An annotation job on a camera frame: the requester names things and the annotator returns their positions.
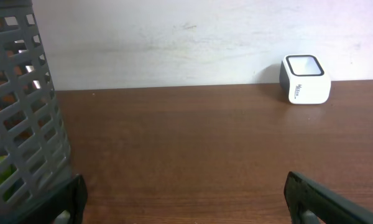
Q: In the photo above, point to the grey plastic lattice basket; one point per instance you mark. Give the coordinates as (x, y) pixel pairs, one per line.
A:
(34, 147)

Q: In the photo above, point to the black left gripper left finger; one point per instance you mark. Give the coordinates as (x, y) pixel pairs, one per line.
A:
(71, 196)

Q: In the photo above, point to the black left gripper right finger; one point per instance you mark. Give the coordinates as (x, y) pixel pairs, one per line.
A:
(310, 202)

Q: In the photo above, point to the white barcode scanner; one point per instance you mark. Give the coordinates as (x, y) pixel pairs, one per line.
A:
(304, 80)

